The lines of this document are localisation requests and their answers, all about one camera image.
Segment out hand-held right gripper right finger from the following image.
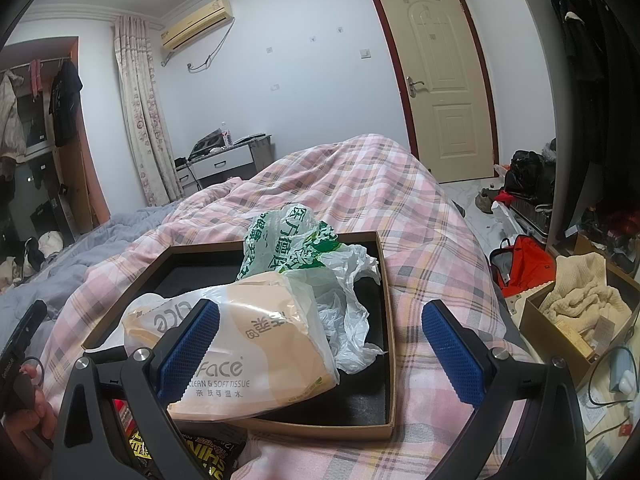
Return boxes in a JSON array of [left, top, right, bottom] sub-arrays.
[[421, 300, 587, 480]]

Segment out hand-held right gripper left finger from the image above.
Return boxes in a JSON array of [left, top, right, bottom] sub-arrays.
[[52, 299, 221, 480]]

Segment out beige tissue pack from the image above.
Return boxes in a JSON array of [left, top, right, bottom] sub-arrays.
[[122, 272, 341, 421]]

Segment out brown cardboard box black lining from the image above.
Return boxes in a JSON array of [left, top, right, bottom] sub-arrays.
[[81, 231, 398, 442]]

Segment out person's left hand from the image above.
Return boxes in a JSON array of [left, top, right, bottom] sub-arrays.
[[0, 364, 60, 453]]

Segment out open cardboard box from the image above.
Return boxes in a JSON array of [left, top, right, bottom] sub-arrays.
[[520, 235, 640, 388]]

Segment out grey blanket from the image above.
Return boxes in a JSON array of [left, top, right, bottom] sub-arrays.
[[0, 205, 171, 376]]

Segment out black yellow snack packet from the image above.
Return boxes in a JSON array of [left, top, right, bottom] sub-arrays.
[[110, 399, 248, 480]]

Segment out red bag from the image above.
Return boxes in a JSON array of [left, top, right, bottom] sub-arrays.
[[489, 235, 557, 298]]

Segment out white cap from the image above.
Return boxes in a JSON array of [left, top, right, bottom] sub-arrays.
[[37, 231, 63, 256]]

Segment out white floor bag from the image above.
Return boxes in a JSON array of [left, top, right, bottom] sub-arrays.
[[492, 205, 521, 241]]

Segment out white green plastic bag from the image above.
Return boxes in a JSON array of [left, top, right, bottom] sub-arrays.
[[236, 204, 388, 375]]

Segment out cream fleece blanket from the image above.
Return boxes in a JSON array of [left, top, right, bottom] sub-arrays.
[[540, 252, 633, 328]]

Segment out dark suitcase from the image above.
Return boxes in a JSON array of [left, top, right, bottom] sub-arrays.
[[510, 200, 553, 243]]

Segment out light blue device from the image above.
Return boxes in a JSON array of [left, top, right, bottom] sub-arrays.
[[607, 347, 633, 393]]

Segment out wooden wardrobe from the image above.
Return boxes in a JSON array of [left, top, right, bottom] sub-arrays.
[[0, 36, 111, 281]]

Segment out white nightstand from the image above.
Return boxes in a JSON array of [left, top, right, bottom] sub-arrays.
[[175, 135, 275, 191]]

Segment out black bag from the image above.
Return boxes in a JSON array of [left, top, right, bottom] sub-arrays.
[[504, 150, 556, 206]]

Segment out pink plaid blanket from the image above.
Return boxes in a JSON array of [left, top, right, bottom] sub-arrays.
[[40, 133, 526, 480]]

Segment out black device on nightstand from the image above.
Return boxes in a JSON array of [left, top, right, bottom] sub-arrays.
[[189, 130, 226, 157]]

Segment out floral curtain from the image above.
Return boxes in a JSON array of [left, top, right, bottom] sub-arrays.
[[112, 15, 183, 206]]

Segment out beige hanging jacket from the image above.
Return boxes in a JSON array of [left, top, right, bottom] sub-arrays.
[[0, 72, 27, 156]]

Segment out black hanging shirt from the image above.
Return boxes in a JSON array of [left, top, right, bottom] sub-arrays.
[[48, 60, 83, 148]]

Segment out cream air conditioner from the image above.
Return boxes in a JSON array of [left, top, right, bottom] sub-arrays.
[[160, 0, 235, 52]]

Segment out black hanging coats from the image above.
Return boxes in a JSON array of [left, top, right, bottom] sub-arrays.
[[550, 0, 640, 166]]

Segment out black cable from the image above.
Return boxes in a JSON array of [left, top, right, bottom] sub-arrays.
[[587, 345, 640, 406]]

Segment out cream door red frame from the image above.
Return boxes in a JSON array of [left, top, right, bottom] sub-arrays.
[[367, 0, 501, 184]]

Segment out air conditioner cable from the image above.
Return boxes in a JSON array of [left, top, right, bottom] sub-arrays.
[[187, 16, 236, 72]]

